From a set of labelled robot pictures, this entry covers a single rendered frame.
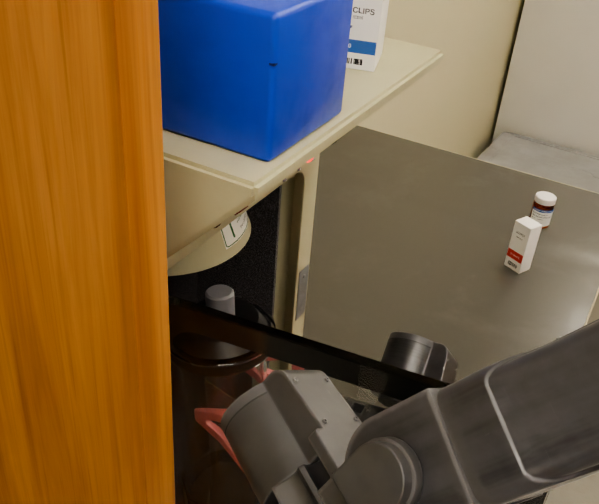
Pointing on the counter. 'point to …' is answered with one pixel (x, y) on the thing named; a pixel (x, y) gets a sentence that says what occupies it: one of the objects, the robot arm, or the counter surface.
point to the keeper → (302, 292)
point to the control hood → (193, 154)
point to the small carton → (367, 34)
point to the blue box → (252, 70)
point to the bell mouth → (216, 248)
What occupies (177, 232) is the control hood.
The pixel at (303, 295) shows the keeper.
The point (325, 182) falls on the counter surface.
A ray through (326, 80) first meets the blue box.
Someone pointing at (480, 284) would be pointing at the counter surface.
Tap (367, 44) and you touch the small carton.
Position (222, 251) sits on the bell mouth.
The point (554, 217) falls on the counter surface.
